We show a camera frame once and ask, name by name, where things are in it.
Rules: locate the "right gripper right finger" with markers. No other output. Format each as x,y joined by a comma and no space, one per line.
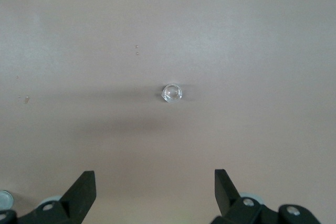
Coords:
228,200

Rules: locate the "clear glass cup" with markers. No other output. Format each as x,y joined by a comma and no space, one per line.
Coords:
172,93

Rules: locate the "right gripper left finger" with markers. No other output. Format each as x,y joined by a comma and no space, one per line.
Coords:
76,197

